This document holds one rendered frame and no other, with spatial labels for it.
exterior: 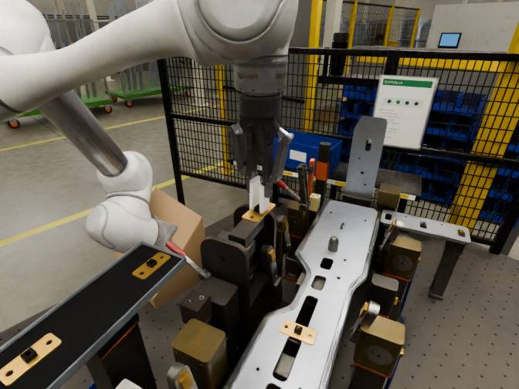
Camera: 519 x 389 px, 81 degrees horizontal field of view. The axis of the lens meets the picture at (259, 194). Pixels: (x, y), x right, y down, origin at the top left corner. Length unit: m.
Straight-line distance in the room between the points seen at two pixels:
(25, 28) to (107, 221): 0.57
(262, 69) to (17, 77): 0.42
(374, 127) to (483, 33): 6.02
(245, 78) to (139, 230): 0.78
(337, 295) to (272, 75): 0.60
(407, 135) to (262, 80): 1.10
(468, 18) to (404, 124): 5.80
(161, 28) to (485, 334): 1.32
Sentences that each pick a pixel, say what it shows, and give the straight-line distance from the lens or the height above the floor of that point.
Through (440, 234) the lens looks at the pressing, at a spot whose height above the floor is 1.00.
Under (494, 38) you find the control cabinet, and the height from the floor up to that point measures 1.47.
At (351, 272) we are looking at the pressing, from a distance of 0.95.
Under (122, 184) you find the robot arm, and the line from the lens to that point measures 1.18.
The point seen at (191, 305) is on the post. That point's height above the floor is 1.10.
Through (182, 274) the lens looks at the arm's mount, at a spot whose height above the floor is 0.79.
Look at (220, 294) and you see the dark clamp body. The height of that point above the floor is 1.08.
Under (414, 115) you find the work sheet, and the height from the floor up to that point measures 1.30.
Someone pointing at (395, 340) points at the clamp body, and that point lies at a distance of 0.77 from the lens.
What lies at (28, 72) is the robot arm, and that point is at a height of 1.56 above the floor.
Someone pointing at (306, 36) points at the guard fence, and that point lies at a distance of 2.80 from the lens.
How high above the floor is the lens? 1.63
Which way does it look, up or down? 29 degrees down
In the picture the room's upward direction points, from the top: straight up
